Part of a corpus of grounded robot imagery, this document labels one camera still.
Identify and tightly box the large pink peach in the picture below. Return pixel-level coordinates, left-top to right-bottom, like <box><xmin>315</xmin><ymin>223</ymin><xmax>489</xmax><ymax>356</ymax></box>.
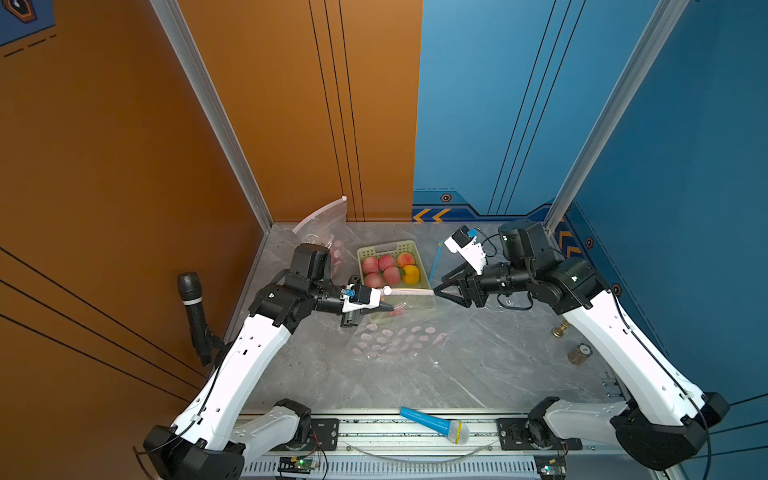
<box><xmin>361</xmin><ymin>256</ymin><xmax>380</xmax><ymax>275</ymax></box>
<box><xmin>396</xmin><ymin>252</ymin><xmax>415</xmax><ymax>269</ymax></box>

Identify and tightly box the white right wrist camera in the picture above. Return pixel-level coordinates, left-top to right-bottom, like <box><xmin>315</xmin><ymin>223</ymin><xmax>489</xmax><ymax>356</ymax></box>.
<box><xmin>444</xmin><ymin>225</ymin><xmax>487</xmax><ymax>275</ymax></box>

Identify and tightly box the large pink peach top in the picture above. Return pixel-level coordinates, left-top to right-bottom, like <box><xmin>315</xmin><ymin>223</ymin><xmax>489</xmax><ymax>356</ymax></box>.
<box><xmin>361</xmin><ymin>256</ymin><xmax>380</xmax><ymax>275</ymax></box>

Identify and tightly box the pink peach centre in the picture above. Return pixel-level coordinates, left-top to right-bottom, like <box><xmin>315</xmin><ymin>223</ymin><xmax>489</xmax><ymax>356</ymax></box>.
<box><xmin>382</xmin><ymin>266</ymin><xmax>402</xmax><ymax>286</ymax></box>

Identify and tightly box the light green perforated basket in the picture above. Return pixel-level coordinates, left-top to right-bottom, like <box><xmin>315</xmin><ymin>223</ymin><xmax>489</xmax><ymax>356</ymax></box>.
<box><xmin>356</xmin><ymin>240</ymin><xmax>432</xmax><ymax>295</ymax></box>

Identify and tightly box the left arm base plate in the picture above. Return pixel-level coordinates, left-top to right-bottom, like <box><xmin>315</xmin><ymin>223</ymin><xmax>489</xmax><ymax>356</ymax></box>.
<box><xmin>274</xmin><ymin>418</ymin><xmax>340</xmax><ymax>453</ymax></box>

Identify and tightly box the right green circuit board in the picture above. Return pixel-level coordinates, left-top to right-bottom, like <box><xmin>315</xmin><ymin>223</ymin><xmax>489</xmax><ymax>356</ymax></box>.
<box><xmin>534</xmin><ymin>456</ymin><xmax>567</xmax><ymax>480</ymax></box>

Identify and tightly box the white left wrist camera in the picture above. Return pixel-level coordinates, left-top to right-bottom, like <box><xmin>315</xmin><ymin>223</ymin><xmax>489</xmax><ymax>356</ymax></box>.
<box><xmin>341</xmin><ymin>284</ymin><xmax>382</xmax><ymax>313</ymax></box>

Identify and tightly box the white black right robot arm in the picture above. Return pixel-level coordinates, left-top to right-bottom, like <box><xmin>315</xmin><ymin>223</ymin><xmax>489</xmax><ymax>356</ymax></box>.
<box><xmin>433</xmin><ymin>219</ymin><xmax>729</xmax><ymax>471</ymax></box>

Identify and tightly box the large pink peach right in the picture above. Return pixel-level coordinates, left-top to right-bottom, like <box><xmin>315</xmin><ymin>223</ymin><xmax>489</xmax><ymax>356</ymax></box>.
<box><xmin>396</xmin><ymin>252</ymin><xmax>415</xmax><ymax>269</ymax></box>

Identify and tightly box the green circuit board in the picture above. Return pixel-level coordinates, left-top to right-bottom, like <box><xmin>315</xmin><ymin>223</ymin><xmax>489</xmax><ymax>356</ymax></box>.
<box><xmin>534</xmin><ymin>456</ymin><xmax>567</xmax><ymax>480</ymax></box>
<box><xmin>275</xmin><ymin>457</ymin><xmax>319</xmax><ymax>479</ymax></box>

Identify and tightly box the blue toy microphone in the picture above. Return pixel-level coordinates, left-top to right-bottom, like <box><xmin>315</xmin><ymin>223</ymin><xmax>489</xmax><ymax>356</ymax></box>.
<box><xmin>399</xmin><ymin>407</ymin><xmax>470</xmax><ymax>445</ymax></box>

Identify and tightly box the clear zip-top bag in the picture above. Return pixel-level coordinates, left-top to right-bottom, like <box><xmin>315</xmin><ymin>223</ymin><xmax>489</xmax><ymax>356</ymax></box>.
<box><xmin>292</xmin><ymin>196</ymin><xmax>348</xmax><ymax>276</ymax></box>

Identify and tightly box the pink peach far right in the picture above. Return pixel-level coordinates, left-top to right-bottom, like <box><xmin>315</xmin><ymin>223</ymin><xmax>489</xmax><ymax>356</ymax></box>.
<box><xmin>378</xmin><ymin>255</ymin><xmax>397</xmax><ymax>272</ymax></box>

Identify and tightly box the black microphone on stand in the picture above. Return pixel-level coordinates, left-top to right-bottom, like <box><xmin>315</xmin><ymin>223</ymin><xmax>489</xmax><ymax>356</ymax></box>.
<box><xmin>177</xmin><ymin>272</ymin><xmax>224</xmax><ymax>368</ymax></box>

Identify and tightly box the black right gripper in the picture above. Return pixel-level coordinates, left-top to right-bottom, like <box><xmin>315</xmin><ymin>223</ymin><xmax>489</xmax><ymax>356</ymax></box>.
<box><xmin>433</xmin><ymin>259</ymin><xmax>535</xmax><ymax>309</ymax></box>

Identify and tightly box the aluminium corner post left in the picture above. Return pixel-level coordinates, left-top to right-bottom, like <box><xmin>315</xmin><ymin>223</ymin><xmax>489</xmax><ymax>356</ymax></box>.
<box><xmin>149</xmin><ymin>0</ymin><xmax>274</xmax><ymax>232</ymax></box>

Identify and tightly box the left green circuit board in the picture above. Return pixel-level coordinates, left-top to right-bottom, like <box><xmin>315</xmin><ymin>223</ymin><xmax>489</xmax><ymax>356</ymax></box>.
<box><xmin>275</xmin><ymin>457</ymin><xmax>319</xmax><ymax>479</ymax></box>

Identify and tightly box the aluminium corner post right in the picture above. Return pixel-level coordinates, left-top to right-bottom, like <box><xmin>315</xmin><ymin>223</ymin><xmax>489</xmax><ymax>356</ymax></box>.
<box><xmin>544</xmin><ymin>0</ymin><xmax>689</xmax><ymax>234</ymax></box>

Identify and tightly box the aluminium corner post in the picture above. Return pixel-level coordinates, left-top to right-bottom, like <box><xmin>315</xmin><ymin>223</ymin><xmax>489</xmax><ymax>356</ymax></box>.
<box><xmin>544</xmin><ymin>0</ymin><xmax>689</xmax><ymax>234</ymax></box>
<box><xmin>149</xmin><ymin>0</ymin><xmax>274</xmax><ymax>232</ymax></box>

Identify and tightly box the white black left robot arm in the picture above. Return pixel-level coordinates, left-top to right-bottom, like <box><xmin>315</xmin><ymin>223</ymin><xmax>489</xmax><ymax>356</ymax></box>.
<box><xmin>135</xmin><ymin>243</ymin><xmax>393</xmax><ymax>479</ymax></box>

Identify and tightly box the blue zip bag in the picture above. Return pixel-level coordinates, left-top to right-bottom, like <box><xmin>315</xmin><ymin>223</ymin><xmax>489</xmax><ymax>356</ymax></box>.
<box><xmin>428</xmin><ymin>240</ymin><xmax>444</xmax><ymax>285</ymax></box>

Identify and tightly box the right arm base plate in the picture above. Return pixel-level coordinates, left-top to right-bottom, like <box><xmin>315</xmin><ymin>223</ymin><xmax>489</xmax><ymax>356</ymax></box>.
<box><xmin>496</xmin><ymin>417</ymin><xmax>583</xmax><ymax>451</ymax></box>

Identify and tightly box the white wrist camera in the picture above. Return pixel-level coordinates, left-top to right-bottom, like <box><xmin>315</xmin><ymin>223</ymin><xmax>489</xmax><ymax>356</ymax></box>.
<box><xmin>444</xmin><ymin>225</ymin><xmax>487</xmax><ymax>275</ymax></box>
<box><xmin>341</xmin><ymin>284</ymin><xmax>382</xmax><ymax>313</ymax></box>

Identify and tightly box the pink peach behind top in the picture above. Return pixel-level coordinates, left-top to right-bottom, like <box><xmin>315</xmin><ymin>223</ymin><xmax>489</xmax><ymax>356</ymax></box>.
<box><xmin>364</xmin><ymin>273</ymin><xmax>387</xmax><ymax>289</ymax></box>

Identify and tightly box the clear bag with pink dots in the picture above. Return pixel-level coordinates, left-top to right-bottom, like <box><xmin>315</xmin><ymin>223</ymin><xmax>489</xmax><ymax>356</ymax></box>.
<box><xmin>346</xmin><ymin>289</ymin><xmax>449</xmax><ymax>363</ymax></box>

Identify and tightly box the small brass weight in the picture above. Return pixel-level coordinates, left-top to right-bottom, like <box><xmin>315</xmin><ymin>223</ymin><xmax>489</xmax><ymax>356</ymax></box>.
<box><xmin>551</xmin><ymin>320</ymin><xmax>570</xmax><ymax>338</ymax></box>

